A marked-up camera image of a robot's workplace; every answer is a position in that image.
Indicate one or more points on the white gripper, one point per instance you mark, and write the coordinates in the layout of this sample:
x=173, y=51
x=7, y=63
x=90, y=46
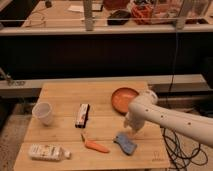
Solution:
x=135, y=122

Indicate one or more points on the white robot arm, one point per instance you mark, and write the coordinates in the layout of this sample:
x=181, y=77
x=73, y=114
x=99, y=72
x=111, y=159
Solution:
x=144, y=108

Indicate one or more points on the orange ceramic bowl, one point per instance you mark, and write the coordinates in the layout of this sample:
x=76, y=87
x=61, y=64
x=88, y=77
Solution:
x=121, y=98

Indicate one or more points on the orange toy carrot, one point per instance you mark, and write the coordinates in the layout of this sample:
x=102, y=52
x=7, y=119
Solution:
x=93, y=145

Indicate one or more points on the black white rectangular box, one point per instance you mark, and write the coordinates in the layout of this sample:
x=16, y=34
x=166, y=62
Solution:
x=82, y=116

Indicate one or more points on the wooden cutting board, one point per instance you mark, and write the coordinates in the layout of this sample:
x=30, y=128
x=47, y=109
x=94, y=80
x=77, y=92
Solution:
x=101, y=127

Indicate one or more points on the white plastic cup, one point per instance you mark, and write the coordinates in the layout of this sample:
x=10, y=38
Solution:
x=43, y=112

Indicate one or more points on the clear plastic bottle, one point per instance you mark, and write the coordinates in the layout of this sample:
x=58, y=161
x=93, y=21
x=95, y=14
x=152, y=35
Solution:
x=48, y=152

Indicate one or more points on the black object on shelf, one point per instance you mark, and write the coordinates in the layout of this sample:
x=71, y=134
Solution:
x=119, y=17

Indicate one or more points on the orange basket on shelf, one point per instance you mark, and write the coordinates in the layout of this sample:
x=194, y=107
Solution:
x=142, y=14

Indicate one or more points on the white paper sheet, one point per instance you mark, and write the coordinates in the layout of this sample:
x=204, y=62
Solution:
x=76, y=8

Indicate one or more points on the grey metal post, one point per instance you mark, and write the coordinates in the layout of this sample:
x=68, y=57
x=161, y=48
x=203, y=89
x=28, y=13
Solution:
x=87, y=4

